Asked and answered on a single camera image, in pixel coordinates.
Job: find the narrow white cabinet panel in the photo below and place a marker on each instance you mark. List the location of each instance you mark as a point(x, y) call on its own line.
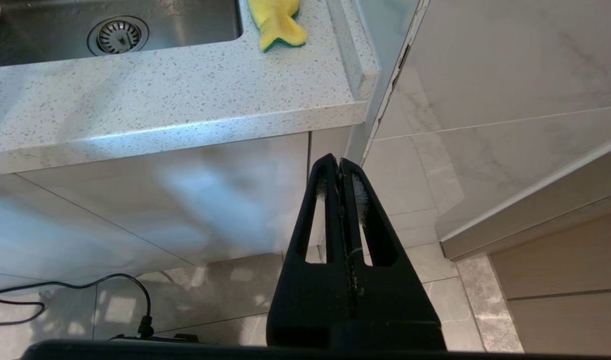
point(330, 142)

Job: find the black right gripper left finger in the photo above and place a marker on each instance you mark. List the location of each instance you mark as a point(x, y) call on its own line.
point(305, 300)

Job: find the stainless steel sink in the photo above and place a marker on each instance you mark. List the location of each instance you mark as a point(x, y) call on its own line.
point(185, 25)

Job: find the yellow green sponge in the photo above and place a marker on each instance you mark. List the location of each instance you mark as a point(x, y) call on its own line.
point(275, 22)

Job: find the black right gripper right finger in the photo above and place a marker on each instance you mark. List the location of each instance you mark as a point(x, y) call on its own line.
point(395, 310)

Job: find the brown wooden cabinet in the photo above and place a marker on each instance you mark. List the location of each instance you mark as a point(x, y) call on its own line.
point(565, 290)

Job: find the metal sink drain strainer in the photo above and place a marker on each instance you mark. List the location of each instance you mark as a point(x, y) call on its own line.
point(118, 36)

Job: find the white cabinet door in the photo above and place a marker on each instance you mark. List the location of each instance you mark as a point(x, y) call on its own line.
point(210, 190)
point(60, 235)

